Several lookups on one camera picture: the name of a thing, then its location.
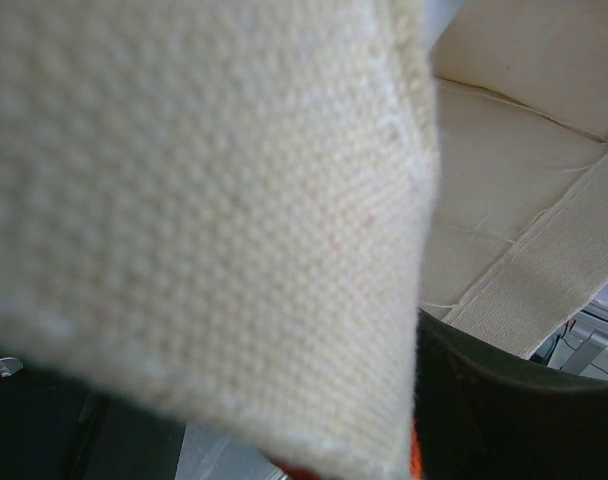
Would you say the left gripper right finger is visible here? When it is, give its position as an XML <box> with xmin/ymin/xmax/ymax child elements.
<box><xmin>414</xmin><ymin>312</ymin><xmax>608</xmax><ymax>479</ymax></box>

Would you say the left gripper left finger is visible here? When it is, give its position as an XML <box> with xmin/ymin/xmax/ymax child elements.
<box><xmin>0</xmin><ymin>364</ymin><xmax>184</xmax><ymax>479</ymax></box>

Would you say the orange bag handle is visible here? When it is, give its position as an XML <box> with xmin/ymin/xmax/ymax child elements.
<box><xmin>270</xmin><ymin>427</ymin><xmax>424</xmax><ymax>480</ymax></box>

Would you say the canvas tote bag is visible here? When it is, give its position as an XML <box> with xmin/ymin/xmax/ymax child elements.
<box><xmin>0</xmin><ymin>1</ymin><xmax>608</xmax><ymax>479</ymax></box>

